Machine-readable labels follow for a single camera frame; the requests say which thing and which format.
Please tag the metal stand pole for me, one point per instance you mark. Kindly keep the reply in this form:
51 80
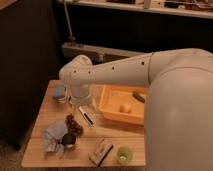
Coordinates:
72 38

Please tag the cluttered back shelf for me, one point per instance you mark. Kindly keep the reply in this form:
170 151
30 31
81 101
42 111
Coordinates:
188 8

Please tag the green pickle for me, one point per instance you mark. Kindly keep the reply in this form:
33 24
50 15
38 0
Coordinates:
137 96

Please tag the wooden bench beam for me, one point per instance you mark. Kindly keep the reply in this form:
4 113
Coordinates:
96 53

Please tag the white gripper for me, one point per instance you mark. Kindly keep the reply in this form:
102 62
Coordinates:
82 101

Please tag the yellow plastic tray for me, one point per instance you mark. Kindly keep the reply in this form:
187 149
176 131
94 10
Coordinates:
112 97

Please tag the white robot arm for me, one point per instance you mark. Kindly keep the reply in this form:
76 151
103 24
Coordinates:
178 117

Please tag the blue gray sponge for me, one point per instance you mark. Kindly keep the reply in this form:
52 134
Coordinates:
59 93

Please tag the small metal cup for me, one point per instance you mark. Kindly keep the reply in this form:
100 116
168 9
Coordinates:
69 141

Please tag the green plastic cup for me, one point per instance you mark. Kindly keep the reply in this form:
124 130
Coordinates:
124 155

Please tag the blue gray cloth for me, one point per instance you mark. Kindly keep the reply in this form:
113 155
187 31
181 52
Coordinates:
52 137

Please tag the wooden block brush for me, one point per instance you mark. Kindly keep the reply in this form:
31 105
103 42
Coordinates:
98 155

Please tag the brown dried fruit cluster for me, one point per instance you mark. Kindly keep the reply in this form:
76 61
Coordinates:
73 126

